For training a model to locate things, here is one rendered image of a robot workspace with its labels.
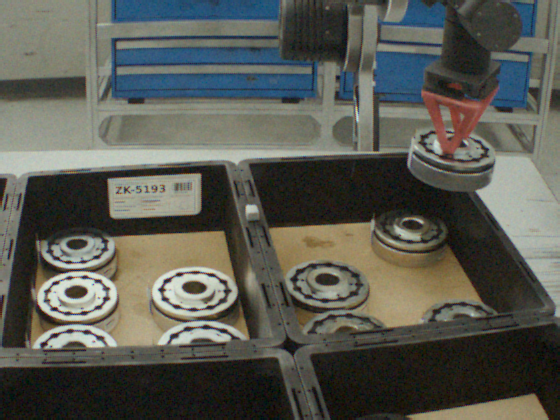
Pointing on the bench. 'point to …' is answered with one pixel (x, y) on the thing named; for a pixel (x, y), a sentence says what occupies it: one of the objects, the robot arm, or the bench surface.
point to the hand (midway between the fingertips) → (455, 139)
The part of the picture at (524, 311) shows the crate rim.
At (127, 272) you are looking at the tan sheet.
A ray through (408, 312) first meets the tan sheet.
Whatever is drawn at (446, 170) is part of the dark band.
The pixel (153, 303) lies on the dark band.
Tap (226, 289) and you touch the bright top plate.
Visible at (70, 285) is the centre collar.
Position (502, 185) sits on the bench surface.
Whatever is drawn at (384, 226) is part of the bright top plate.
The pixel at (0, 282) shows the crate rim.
